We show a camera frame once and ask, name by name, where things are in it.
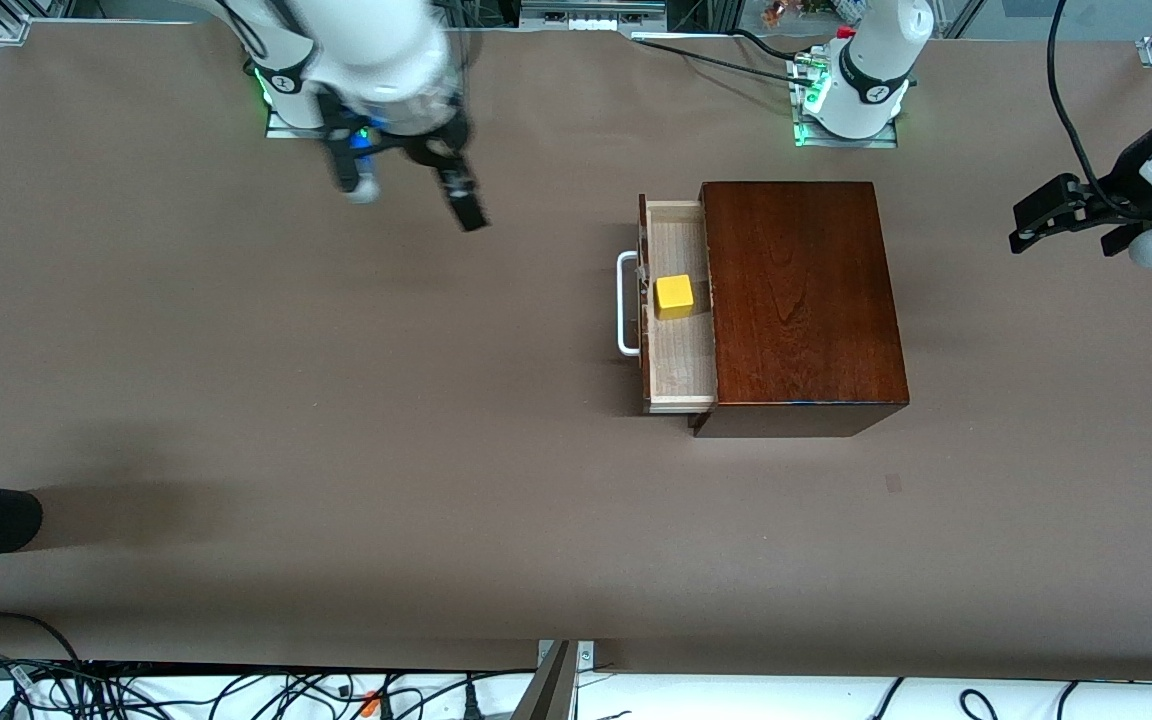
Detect small metal edge bracket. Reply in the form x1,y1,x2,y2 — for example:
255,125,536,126
536,640,597,673

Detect white power strip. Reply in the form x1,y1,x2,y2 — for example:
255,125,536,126
519,0,669,33

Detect tangled black cables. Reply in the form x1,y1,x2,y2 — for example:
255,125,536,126
0,655,537,720

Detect yellow cube block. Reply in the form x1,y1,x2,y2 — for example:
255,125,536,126
655,274,696,321

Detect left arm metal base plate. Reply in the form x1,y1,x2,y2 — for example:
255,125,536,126
791,55,902,149

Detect dark brown wooden cabinet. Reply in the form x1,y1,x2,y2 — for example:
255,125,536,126
688,181,910,439

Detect short black table cable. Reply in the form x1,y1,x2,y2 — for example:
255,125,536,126
731,28,817,63

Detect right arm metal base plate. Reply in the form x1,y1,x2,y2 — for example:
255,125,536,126
264,60,377,140

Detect grey slanted metal strut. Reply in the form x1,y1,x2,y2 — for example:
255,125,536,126
511,640,579,720

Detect wooden drawer with white handle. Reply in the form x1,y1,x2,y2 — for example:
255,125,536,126
616,193,720,415

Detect long black table cable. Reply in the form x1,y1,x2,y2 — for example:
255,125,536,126
631,35,817,86

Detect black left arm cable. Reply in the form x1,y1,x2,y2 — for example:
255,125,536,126
1044,0,1142,216

